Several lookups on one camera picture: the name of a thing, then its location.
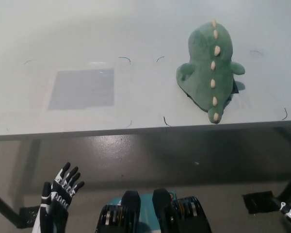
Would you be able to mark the black and teal robot torso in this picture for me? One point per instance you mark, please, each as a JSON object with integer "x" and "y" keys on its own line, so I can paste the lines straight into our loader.
{"x": 135, "y": 213}

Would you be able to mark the black tape patch on table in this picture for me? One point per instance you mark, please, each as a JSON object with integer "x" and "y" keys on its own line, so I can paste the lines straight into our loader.
{"x": 234, "y": 88}

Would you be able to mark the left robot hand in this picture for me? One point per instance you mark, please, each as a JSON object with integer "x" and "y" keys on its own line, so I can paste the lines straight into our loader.
{"x": 57, "y": 194}

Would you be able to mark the black floor tape patch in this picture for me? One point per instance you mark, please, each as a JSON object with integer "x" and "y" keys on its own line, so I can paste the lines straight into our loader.
{"x": 29, "y": 217}
{"x": 259, "y": 201}

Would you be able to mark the green plush dinosaur toy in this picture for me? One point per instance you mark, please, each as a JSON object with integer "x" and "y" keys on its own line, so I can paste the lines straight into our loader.
{"x": 203, "y": 72}

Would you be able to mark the grey tape patch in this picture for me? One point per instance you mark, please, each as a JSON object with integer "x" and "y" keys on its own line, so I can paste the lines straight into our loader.
{"x": 82, "y": 88}

